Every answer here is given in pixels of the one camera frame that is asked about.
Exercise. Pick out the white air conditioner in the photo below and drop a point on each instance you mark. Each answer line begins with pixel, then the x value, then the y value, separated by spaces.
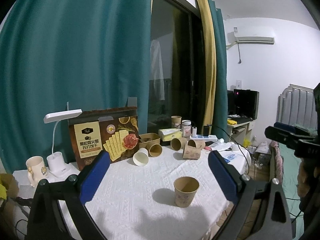
pixel 253 38

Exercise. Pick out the black computer monitor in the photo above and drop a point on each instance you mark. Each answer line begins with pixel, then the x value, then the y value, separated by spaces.
pixel 246 102

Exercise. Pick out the black keyboard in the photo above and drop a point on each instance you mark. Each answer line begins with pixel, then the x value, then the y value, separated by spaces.
pixel 241 120

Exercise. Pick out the white mug with yellow figure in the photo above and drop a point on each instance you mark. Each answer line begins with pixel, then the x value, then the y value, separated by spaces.
pixel 35 167

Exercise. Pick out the yellow tissue box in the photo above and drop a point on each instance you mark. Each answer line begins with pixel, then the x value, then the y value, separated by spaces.
pixel 169 135

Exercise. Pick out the air conditioner pipe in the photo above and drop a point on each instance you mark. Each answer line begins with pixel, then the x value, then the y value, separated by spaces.
pixel 239 52

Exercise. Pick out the white charger plug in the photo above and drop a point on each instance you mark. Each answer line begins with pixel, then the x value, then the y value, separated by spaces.
pixel 194 131

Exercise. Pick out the patterned brown paper cup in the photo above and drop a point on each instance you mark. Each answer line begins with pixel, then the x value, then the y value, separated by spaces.
pixel 186 192
pixel 192 153

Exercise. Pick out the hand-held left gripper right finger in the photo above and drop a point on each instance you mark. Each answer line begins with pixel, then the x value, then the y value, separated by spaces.
pixel 223 177

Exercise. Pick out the yellow and brown bag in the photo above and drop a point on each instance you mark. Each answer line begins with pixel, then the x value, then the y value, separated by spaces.
pixel 7 187

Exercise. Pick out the grey padded headboard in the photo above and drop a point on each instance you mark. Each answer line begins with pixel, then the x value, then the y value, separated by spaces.
pixel 295 105

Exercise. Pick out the white textured tablecloth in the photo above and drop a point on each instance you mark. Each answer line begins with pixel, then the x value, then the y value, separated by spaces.
pixel 140 195

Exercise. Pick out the clear jar with white lid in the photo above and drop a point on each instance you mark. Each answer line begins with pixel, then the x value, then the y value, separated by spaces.
pixel 186 128

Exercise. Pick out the white tube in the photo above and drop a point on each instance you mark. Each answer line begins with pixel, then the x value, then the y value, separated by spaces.
pixel 218 143

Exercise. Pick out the white desk lamp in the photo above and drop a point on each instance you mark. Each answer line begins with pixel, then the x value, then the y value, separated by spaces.
pixel 58 163

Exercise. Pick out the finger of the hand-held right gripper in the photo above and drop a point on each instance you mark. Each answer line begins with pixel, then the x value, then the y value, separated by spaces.
pixel 291 127
pixel 287 137

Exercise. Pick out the wide teal curtain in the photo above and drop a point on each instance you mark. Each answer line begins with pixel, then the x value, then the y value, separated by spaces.
pixel 75 55

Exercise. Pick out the yellow packet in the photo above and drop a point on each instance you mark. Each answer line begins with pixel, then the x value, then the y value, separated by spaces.
pixel 231 122

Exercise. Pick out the yellow curtain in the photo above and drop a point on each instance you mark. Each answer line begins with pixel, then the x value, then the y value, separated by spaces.
pixel 208 55

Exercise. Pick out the white computer desk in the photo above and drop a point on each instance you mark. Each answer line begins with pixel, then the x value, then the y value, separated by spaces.
pixel 243 132

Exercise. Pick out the person's right hand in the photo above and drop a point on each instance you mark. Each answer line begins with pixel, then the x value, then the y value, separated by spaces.
pixel 305 182

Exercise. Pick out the white power strip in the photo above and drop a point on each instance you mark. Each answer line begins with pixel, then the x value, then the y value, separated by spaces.
pixel 203 137

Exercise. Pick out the blue and white packet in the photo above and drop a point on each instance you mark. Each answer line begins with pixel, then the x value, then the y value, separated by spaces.
pixel 231 157

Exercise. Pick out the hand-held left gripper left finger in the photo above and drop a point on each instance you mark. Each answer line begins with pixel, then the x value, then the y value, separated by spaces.
pixel 96 177

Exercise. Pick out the narrow teal curtain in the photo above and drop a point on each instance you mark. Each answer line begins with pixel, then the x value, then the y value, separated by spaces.
pixel 221 80

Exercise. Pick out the black power adapter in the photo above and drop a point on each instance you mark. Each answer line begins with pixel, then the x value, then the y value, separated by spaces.
pixel 206 130

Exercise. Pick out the white paper cup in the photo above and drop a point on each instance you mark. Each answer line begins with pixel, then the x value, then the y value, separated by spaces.
pixel 140 158

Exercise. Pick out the white wall socket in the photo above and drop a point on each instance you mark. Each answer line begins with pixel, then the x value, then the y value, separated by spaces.
pixel 239 84

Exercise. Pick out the brown paper bowl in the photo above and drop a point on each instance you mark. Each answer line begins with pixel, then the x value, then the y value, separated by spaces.
pixel 149 141

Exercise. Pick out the brown cracker box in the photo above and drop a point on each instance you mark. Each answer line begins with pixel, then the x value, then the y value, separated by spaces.
pixel 100 140

